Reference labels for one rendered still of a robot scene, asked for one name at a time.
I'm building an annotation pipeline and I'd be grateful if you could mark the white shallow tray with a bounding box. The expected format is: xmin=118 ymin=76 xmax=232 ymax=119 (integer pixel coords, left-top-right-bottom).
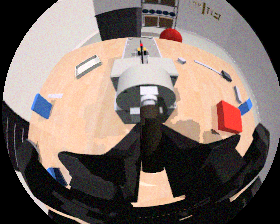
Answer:
xmin=75 ymin=54 xmax=101 ymax=79

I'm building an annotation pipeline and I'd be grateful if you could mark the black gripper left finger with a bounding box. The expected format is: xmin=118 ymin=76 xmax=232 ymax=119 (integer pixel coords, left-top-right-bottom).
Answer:
xmin=57 ymin=122 xmax=142 ymax=203

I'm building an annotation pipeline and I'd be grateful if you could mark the blue rectangular block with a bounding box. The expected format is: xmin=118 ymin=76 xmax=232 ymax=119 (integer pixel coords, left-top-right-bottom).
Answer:
xmin=237 ymin=98 xmax=252 ymax=116
xmin=46 ymin=167 xmax=66 ymax=186
xmin=31 ymin=93 xmax=52 ymax=119

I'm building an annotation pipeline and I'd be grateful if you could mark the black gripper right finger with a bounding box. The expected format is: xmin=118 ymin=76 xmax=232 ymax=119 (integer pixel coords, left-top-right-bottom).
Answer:
xmin=161 ymin=123 xmax=241 ymax=198

